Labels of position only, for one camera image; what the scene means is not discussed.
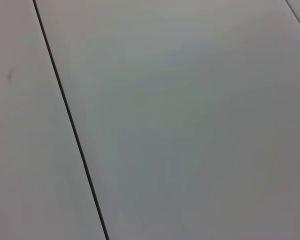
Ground black vertical wall strip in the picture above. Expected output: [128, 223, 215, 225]
[31, 0, 111, 240]

